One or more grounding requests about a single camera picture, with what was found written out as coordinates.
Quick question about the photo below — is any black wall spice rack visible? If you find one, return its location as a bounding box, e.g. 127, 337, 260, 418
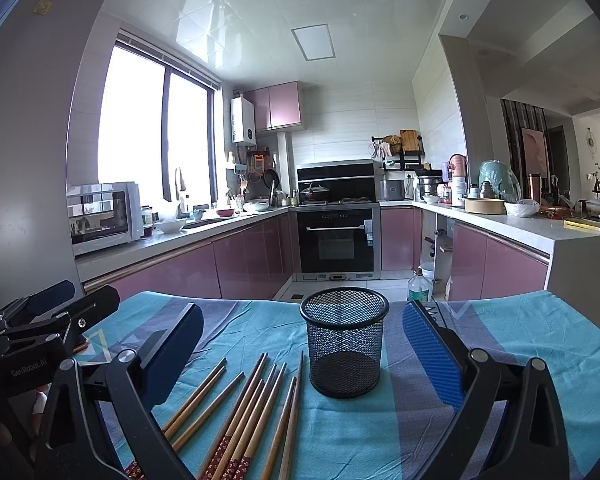
370, 129, 425, 171

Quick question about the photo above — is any white water heater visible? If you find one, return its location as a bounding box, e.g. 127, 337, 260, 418
230, 96, 257, 146

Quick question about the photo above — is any black built-in oven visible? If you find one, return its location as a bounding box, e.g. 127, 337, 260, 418
296, 205, 379, 281

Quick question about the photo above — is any pink thermos kettle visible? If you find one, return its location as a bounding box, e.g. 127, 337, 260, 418
448, 154, 469, 193

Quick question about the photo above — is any pink wall cabinet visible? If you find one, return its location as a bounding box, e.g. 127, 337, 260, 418
245, 81, 303, 131

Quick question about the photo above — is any oil bottle on floor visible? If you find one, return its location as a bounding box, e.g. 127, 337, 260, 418
407, 268, 432, 302

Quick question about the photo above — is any white microwave oven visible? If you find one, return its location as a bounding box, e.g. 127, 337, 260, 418
67, 182, 144, 256

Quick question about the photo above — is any white ceiling light panel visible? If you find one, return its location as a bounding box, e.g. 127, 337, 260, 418
291, 24, 336, 62

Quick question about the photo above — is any black range hood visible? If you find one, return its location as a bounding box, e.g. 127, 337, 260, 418
297, 159, 376, 205

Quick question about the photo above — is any kitchen window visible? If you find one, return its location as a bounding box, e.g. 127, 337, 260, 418
96, 42, 216, 209

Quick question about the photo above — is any white bowl on counter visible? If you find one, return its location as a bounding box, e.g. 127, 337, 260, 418
155, 219, 186, 234

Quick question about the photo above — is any grey refrigerator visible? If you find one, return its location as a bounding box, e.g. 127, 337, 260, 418
0, 0, 104, 309

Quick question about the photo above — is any round bamboo steamer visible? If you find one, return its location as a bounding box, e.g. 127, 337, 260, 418
465, 198, 506, 214

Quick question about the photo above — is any black mesh utensil cup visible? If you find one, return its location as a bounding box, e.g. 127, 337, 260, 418
300, 287, 389, 399

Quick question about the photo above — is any blue grey striped tablecloth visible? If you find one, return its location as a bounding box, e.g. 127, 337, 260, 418
78, 288, 600, 479

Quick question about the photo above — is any silver rice cooker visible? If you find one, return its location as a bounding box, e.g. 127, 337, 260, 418
378, 179, 405, 202

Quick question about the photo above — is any teal food cover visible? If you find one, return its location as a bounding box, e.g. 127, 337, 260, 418
478, 160, 522, 203

